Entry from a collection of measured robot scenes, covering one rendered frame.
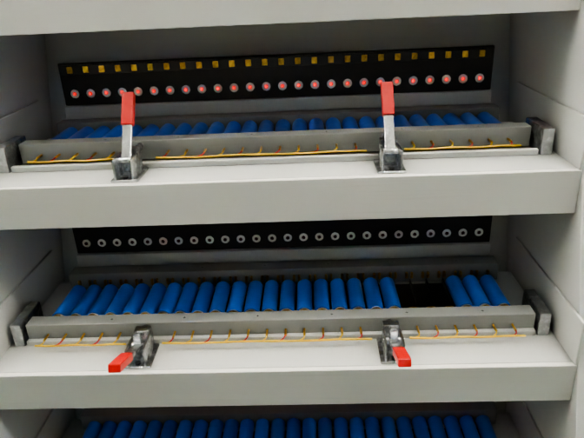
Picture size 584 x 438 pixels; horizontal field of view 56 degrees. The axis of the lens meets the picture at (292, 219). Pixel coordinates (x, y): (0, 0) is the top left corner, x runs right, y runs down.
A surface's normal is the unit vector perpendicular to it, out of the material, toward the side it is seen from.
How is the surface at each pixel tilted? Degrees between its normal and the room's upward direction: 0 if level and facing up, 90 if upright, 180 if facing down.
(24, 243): 90
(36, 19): 108
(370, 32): 90
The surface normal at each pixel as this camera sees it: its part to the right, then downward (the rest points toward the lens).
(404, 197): -0.03, 0.41
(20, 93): 1.00, -0.03
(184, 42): -0.04, 0.11
